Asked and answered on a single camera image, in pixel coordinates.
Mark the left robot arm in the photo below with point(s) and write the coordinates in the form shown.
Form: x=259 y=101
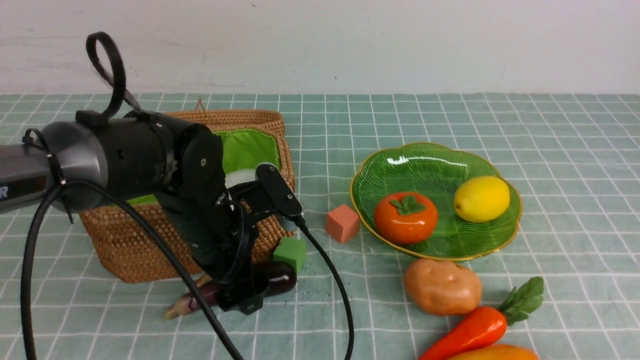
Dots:
x=131 y=157

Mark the orange toy carrot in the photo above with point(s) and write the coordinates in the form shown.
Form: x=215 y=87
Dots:
x=486 y=325

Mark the green checkered tablecloth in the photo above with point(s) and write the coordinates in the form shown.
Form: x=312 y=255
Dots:
x=574 y=159

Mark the orange yellow toy mango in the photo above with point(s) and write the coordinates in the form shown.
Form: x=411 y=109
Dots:
x=498 y=352

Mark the orange toy persimmon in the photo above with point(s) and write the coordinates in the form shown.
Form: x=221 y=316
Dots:
x=405 y=218

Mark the green foam cube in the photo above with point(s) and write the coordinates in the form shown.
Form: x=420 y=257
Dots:
x=291 y=251

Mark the yellow toy lemon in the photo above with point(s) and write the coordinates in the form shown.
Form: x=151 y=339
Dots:
x=482 y=199

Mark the woven rattan basket green lining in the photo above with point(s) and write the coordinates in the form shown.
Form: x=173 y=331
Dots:
x=126 y=251

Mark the purple toy eggplant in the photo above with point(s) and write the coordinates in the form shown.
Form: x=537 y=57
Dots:
x=282 y=278

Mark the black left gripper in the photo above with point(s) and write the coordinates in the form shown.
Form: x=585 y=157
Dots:
x=221 y=239

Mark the white toy radish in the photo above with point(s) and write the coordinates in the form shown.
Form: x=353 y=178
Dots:
x=237 y=177

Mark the woven rattan basket lid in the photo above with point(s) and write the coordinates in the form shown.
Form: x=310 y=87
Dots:
x=233 y=119

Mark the green glass leaf plate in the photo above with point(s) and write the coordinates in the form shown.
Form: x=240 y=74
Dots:
x=434 y=171

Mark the brown toy potato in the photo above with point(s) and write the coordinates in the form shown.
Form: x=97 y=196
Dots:
x=442 y=287

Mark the salmon pink foam cube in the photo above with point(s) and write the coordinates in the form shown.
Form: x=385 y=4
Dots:
x=342 y=223

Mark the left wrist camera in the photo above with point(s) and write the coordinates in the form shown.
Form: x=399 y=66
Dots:
x=269 y=195

